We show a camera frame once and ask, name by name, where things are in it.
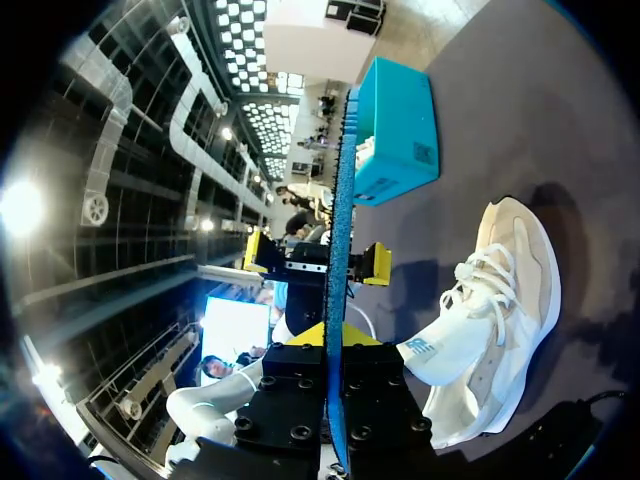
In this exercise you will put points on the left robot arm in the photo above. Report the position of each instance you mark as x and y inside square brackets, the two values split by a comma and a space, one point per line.
[210, 410]

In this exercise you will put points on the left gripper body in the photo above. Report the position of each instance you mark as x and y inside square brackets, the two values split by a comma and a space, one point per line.
[305, 295]

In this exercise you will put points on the teal box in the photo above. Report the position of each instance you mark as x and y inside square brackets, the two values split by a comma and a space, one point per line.
[400, 130]

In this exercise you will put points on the white and beige shoe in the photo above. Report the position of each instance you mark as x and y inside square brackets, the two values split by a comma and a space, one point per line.
[495, 320]

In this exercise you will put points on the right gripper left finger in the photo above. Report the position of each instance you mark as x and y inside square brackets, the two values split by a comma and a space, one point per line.
[285, 400]

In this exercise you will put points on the person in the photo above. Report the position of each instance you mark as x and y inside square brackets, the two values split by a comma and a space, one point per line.
[300, 220]
[220, 367]

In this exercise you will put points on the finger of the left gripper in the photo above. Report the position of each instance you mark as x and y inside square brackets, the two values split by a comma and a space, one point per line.
[376, 264]
[262, 252]

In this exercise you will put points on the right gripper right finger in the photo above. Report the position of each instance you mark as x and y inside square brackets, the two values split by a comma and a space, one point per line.
[380, 400]

